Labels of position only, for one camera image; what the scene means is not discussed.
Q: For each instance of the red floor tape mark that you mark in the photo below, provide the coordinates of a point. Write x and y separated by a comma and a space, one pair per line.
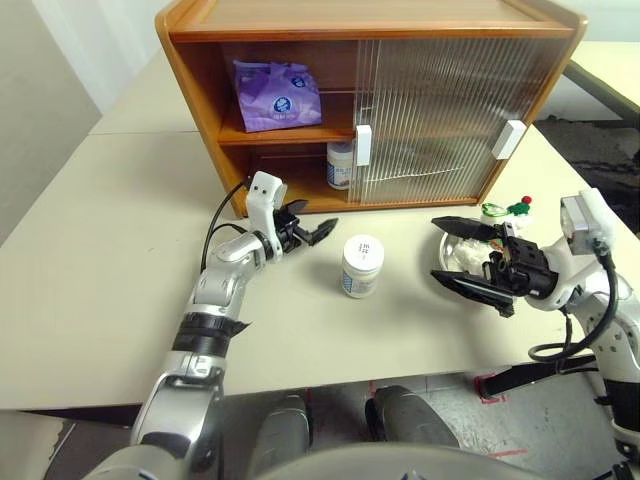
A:
487, 397

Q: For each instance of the wooden cabinet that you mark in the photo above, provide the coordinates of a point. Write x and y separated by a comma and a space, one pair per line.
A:
200, 100

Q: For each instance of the ribbed translucent sliding door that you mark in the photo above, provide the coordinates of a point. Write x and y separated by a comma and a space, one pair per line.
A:
525, 90
366, 90

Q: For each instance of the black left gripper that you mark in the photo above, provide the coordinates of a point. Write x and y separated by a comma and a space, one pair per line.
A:
289, 231

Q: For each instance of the round metal bowl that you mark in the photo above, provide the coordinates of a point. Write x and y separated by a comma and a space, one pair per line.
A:
447, 252

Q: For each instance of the wooden cabinet shelf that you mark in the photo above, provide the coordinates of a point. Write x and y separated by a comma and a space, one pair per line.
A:
280, 135

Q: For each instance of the white bottle with blue label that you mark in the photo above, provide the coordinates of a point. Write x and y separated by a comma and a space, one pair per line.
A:
340, 167
361, 267

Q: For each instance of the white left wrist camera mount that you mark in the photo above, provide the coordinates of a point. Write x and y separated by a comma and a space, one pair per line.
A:
260, 197

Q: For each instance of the white plush toy dog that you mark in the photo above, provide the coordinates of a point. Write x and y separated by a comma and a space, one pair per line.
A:
470, 254

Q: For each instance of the silver robot torso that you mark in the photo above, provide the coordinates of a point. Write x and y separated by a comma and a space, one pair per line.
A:
350, 465

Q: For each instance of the dark grey rounded shape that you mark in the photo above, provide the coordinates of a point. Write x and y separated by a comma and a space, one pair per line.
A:
415, 425
282, 435

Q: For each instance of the black table foot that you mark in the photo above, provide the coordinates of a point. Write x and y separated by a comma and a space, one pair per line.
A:
530, 377

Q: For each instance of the purple package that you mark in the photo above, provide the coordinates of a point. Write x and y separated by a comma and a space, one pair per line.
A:
277, 95

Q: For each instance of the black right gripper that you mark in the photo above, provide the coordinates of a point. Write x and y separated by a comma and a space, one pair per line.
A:
522, 267

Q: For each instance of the beige table with black frame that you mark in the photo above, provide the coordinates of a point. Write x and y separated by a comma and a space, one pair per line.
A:
615, 55

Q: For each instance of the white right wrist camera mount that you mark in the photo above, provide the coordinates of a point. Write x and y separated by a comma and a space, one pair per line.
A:
592, 210

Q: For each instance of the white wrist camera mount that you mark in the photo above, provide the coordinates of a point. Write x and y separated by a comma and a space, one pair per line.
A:
592, 210
260, 197

